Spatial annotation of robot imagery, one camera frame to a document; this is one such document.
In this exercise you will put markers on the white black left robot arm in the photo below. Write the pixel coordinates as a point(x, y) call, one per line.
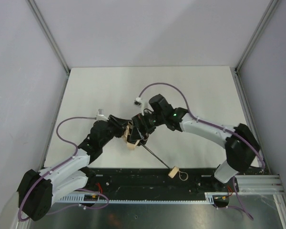
point(39, 190)

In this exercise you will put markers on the aluminium corner post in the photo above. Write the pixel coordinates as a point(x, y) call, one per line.
point(48, 34)
point(260, 28)

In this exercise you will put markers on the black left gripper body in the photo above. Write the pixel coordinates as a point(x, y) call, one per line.
point(120, 125)

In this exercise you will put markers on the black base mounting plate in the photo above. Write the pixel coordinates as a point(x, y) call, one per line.
point(149, 182)

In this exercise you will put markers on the grey slotted cable duct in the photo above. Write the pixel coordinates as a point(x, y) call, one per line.
point(206, 198)

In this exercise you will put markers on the right aluminium corner post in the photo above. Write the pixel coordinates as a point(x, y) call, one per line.
point(260, 28)

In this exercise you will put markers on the beige folding umbrella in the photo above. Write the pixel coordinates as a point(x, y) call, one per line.
point(132, 144)

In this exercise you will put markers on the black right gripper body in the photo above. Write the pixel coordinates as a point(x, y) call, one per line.
point(138, 126)

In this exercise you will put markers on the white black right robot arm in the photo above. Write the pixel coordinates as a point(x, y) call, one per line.
point(239, 143)

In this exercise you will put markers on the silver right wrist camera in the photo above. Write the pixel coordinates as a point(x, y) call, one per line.
point(140, 102)

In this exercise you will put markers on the left aluminium corner post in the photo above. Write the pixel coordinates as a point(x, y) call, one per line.
point(48, 34)

